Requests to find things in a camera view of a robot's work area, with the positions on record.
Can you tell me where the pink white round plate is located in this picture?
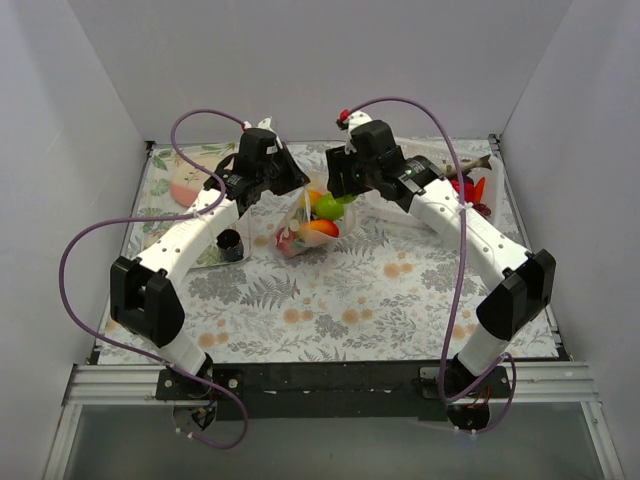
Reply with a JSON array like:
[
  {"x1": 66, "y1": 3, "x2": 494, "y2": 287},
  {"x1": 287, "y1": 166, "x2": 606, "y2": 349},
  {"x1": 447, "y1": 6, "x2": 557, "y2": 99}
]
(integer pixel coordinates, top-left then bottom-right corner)
[{"x1": 169, "y1": 156, "x2": 210, "y2": 207}]

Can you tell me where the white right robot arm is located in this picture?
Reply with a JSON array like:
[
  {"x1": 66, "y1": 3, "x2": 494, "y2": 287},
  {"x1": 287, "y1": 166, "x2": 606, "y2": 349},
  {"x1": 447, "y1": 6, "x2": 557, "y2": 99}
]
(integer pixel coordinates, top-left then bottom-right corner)
[{"x1": 326, "y1": 112, "x2": 556, "y2": 398}]

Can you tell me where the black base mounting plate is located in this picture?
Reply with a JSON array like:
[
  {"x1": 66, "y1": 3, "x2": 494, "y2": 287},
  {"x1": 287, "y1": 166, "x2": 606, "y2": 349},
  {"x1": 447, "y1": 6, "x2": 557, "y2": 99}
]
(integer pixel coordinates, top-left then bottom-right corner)
[{"x1": 155, "y1": 360, "x2": 511, "y2": 422}]

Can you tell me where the floral table mat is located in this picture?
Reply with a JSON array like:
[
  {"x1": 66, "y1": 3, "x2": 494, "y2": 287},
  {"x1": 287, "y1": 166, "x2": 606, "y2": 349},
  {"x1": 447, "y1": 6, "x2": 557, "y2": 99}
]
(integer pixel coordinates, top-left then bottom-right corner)
[{"x1": 97, "y1": 139, "x2": 560, "y2": 364}]

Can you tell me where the purple grape bunch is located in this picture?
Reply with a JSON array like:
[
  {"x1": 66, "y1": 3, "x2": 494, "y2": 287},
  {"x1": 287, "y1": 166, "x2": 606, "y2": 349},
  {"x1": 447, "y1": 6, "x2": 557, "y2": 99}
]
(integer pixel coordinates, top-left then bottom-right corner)
[{"x1": 473, "y1": 202, "x2": 492, "y2": 218}]

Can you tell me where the clear zip top bag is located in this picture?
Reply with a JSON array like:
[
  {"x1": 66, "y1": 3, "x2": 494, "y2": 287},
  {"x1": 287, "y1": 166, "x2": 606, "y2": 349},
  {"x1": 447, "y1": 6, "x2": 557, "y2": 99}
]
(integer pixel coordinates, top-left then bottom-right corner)
[{"x1": 271, "y1": 174, "x2": 356, "y2": 258}]

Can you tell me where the white plastic basket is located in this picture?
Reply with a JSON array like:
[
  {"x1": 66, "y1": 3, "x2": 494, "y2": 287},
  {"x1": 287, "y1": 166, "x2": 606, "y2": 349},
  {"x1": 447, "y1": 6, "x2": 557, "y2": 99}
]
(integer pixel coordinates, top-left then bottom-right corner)
[{"x1": 364, "y1": 137, "x2": 504, "y2": 227}]

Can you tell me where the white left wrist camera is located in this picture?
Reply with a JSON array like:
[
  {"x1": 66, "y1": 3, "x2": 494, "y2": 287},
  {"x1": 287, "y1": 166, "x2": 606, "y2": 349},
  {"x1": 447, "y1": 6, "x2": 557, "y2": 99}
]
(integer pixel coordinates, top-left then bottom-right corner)
[{"x1": 242, "y1": 116, "x2": 282, "y2": 147}]

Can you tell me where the red bell pepper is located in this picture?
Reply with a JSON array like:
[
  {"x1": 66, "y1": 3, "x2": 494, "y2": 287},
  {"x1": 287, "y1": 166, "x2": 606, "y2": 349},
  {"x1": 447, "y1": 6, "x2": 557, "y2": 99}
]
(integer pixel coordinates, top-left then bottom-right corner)
[{"x1": 450, "y1": 179, "x2": 474, "y2": 196}]

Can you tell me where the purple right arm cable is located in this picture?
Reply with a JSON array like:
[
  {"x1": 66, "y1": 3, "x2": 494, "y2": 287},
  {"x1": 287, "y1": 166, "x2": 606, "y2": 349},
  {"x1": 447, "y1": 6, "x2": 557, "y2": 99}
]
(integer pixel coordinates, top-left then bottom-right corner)
[{"x1": 339, "y1": 96, "x2": 517, "y2": 434}]

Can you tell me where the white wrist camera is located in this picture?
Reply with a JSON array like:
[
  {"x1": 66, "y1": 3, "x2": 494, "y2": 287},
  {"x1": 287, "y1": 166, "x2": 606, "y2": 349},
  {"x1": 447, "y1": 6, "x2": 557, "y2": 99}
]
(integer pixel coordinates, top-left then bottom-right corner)
[
  {"x1": 336, "y1": 110, "x2": 372, "y2": 154},
  {"x1": 242, "y1": 116, "x2": 282, "y2": 147}
]

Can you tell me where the aluminium frame rail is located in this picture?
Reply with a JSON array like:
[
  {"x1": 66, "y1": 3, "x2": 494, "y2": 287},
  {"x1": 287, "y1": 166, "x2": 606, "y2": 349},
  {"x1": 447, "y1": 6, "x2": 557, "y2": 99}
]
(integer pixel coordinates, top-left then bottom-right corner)
[{"x1": 65, "y1": 361, "x2": 600, "y2": 405}]

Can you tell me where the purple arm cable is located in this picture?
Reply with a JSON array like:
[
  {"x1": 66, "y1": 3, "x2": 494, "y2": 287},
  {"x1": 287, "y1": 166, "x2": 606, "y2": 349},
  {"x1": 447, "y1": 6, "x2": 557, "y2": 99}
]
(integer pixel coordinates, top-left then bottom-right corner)
[
  {"x1": 339, "y1": 96, "x2": 517, "y2": 434},
  {"x1": 57, "y1": 108, "x2": 251, "y2": 351}
]

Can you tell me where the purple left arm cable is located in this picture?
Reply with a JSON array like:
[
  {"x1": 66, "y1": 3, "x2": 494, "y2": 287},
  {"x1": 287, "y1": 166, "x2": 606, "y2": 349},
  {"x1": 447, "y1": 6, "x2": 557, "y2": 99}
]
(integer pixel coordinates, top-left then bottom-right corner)
[{"x1": 57, "y1": 108, "x2": 251, "y2": 351}]

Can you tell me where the orange carrot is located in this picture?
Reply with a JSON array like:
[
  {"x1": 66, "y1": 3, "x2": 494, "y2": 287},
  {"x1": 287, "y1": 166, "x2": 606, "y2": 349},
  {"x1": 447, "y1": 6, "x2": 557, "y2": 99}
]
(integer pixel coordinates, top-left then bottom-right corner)
[{"x1": 471, "y1": 177, "x2": 486, "y2": 203}]

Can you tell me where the yellow orange mango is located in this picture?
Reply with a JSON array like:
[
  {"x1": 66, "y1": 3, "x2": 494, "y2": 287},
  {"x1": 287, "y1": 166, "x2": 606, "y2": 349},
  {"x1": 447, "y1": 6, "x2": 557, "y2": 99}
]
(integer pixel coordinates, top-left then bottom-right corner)
[{"x1": 306, "y1": 189, "x2": 323, "y2": 209}]

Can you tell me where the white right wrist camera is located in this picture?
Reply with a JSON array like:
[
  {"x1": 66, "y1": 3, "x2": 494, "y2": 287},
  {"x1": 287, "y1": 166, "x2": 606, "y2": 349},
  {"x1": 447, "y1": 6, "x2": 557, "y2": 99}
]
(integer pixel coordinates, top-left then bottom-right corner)
[{"x1": 336, "y1": 110, "x2": 372, "y2": 154}]

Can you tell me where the green apple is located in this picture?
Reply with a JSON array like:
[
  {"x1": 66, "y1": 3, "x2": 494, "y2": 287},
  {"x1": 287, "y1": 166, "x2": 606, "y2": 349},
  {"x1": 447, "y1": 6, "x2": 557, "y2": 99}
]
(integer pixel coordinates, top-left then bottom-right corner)
[{"x1": 314, "y1": 194, "x2": 345, "y2": 221}]

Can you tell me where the red apple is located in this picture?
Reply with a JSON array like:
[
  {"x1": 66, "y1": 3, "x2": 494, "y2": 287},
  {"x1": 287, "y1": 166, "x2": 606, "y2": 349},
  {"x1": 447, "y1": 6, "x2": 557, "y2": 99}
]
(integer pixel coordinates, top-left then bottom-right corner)
[{"x1": 274, "y1": 228, "x2": 300, "y2": 258}]

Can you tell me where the dark blue cup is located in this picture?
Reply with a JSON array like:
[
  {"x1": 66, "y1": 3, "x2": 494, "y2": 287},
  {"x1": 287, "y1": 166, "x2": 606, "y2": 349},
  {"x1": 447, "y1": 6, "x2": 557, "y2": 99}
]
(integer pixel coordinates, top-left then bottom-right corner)
[{"x1": 216, "y1": 229, "x2": 244, "y2": 262}]

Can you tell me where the pink peach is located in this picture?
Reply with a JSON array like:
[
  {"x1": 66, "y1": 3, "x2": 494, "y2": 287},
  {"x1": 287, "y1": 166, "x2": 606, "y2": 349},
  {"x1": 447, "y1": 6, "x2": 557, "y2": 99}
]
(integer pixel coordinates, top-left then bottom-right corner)
[{"x1": 299, "y1": 219, "x2": 340, "y2": 241}]

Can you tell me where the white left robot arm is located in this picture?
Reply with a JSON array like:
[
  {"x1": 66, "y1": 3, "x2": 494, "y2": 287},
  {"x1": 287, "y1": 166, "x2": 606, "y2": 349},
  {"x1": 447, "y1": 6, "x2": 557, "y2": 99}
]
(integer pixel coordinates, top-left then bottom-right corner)
[{"x1": 110, "y1": 117, "x2": 309, "y2": 400}]

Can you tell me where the grey toy fish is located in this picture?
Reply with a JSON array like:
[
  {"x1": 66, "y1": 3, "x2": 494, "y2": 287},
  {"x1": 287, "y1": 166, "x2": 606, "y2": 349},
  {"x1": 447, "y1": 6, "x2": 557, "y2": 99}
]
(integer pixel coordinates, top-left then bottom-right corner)
[{"x1": 443, "y1": 155, "x2": 492, "y2": 178}]

